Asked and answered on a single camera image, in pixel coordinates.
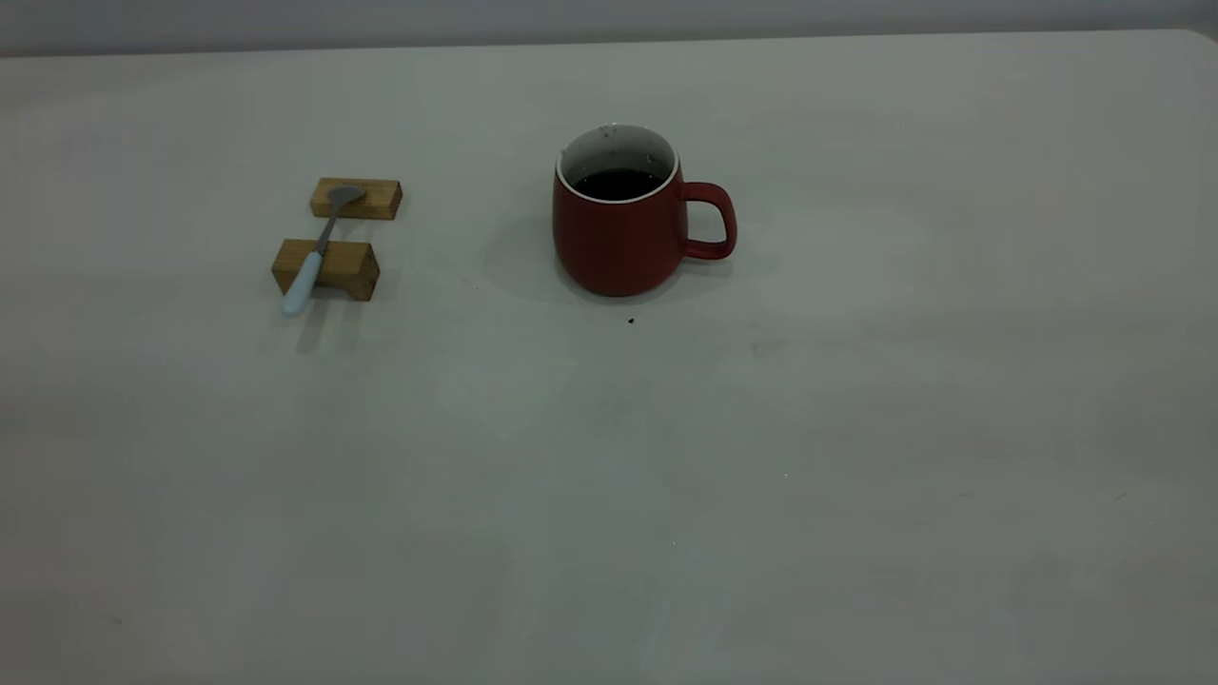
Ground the spoon with light blue handle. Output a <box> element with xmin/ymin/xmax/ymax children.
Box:
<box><xmin>282</xmin><ymin>185</ymin><xmax>367</xmax><ymax>317</ymax></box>

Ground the flat rectangular wooden block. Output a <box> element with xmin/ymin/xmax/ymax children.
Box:
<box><xmin>309</xmin><ymin>177</ymin><xmax>403</xmax><ymax>221</ymax></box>

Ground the red ceramic mug with coffee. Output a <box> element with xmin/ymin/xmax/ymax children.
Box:
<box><xmin>552</xmin><ymin>123</ymin><xmax>738</xmax><ymax>297</ymax></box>

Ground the arched wooden block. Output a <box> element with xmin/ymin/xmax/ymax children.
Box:
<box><xmin>271</xmin><ymin>238</ymin><xmax>381</xmax><ymax>302</ymax></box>

